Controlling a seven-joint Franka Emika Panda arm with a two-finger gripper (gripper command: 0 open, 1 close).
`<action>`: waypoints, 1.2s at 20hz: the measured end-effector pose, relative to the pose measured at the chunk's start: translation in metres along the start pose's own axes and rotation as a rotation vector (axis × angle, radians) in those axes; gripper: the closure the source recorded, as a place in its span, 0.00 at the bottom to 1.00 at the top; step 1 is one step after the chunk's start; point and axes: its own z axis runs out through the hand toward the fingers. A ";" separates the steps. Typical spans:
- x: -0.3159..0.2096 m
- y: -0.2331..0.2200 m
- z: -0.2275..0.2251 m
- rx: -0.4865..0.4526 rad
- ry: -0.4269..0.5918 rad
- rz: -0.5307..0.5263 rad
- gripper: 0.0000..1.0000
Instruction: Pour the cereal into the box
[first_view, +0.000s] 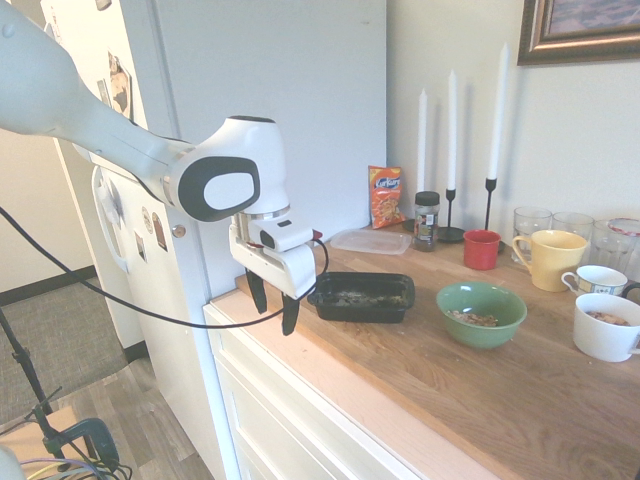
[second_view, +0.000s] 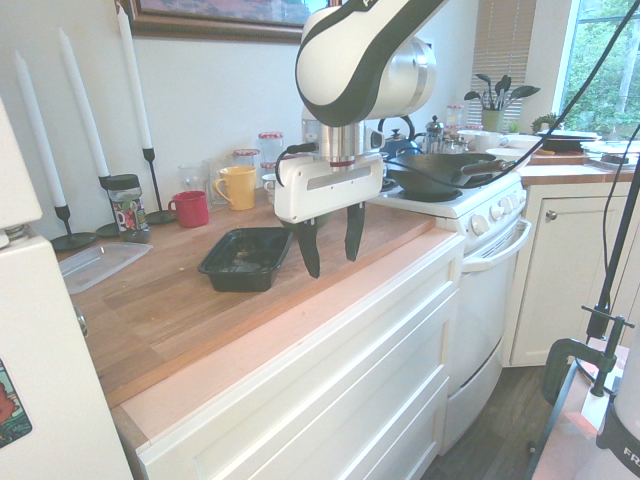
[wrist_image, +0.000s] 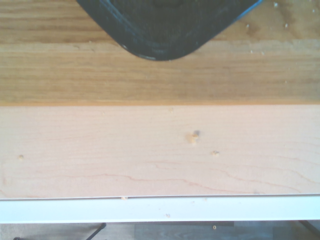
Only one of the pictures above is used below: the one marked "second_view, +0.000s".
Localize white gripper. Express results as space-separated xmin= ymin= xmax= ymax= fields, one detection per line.
xmin=273 ymin=152 xmax=385 ymax=280

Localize black plastic food tray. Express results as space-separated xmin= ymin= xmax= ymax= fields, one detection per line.
xmin=197 ymin=227 xmax=295 ymax=294

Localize yellow mug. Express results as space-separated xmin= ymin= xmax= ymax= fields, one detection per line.
xmin=213 ymin=165 xmax=258 ymax=211

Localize tall jar red checkered lid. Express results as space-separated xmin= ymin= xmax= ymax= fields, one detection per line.
xmin=257 ymin=130 xmax=285 ymax=176

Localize small jar red checkered lid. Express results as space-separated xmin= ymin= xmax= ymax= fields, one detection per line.
xmin=232 ymin=148 xmax=261 ymax=171

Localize clear glass mug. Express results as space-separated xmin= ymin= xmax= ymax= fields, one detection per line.
xmin=202 ymin=157 xmax=234 ymax=207
xmin=178 ymin=162 xmax=211 ymax=206

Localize white drawer cabinet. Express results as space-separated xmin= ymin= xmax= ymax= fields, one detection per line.
xmin=112 ymin=234 xmax=466 ymax=480

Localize red mug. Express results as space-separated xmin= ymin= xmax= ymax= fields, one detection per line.
xmin=167 ymin=190 xmax=210 ymax=229

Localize glass french press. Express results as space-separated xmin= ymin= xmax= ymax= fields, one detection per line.
xmin=424 ymin=115 xmax=446 ymax=154

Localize white stove with oven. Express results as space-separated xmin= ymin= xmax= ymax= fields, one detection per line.
xmin=367 ymin=164 xmax=534 ymax=456

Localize tall black candle holder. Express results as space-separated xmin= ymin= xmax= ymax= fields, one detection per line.
xmin=141 ymin=146 xmax=177 ymax=226

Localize white mug by bowls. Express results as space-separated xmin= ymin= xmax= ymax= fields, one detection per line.
xmin=472 ymin=130 xmax=510 ymax=154

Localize wide white bowl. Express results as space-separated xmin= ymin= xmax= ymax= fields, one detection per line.
xmin=484 ymin=147 xmax=527 ymax=164

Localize green utensil crock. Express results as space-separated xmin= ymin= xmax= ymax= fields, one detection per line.
xmin=480 ymin=108 xmax=506 ymax=134

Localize spice jar with black lid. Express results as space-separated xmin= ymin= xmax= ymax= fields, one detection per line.
xmin=105 ymin=173 xmax=154 ymax=245

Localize white serving bowl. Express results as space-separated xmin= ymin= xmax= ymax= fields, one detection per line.
xmin=499 ymin=132 xmax=545 ymax=154

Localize white cabinet with door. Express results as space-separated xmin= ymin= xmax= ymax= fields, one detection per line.
xmin=508 ymin=182 xmax=637 ymax=369

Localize clear plastic tray lid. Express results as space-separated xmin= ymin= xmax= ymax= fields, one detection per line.
xmin=58 ymin=241 xmax=154 ymax=295

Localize wooden framed picture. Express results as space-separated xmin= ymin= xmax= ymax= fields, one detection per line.
xmin=130 ymin=0 xmax=309 ymax=44

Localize small succulent plant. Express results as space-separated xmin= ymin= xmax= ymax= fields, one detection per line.
xmin=530 ymin=112 xmax=564 ymax=134

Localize green C-clamp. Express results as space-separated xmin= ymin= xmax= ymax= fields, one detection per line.
xmin=542 ymin=337 xmax=619 ymax=409

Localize black skillet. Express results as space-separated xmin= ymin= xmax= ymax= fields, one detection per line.
xmin=537 ymin=128 xmax=601 ymax=154

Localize white taper candle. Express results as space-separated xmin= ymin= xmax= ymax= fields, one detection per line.
xmin=13 ymin=49 xmax=67 ymax=208
xmin=57 ymin=27 xmax=110 ymax=178
xmin=115 ymin=0 xmax=153 ymax=150

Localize window blind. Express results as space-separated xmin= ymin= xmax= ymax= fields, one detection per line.
xmin=472 ymin=0 xmax=536 ymax=101

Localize short black candle holder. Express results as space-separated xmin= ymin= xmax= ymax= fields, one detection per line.
xmin=49 ymin=203 xmax=97 ymax=252

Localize black stand pole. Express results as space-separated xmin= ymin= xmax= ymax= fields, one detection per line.
xmin=587 ymin=172 xmax=640 ymax=341

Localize stacked glass plates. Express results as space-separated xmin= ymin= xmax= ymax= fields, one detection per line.
xmin=579 ymin=139 xmax=640 ymax=167

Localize black screw clamp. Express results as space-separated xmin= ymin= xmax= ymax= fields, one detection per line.
xmin=581 ymin=303 xmax=635 ymax=399

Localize robot mounting table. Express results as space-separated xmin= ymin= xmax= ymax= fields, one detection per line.
xmin=524 ymin=344 xmax=640 ymax=480

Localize window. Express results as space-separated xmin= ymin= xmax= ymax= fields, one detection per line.
xmin=552 ymin=0 xmax=640 ymax=141

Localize colourful fridge magnet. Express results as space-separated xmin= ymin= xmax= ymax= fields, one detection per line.
xmin=0 ymin=357 xmax=34 ymax=449

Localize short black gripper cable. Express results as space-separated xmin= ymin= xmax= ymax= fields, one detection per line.
xmin=275 ymin=143 xmax=319 ymax=176

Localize blue kettle black handle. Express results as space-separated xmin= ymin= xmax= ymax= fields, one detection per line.
xmin=378 ymin=114 xmax=425 ymax=157

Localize black wok wooden handle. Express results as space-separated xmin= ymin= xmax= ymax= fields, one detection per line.
xmin=385 ymin=151 xmax=519 ymax=197

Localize long black cable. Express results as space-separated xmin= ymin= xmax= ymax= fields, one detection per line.
xmin=494 ymin=0 xmax=640 ymax=174

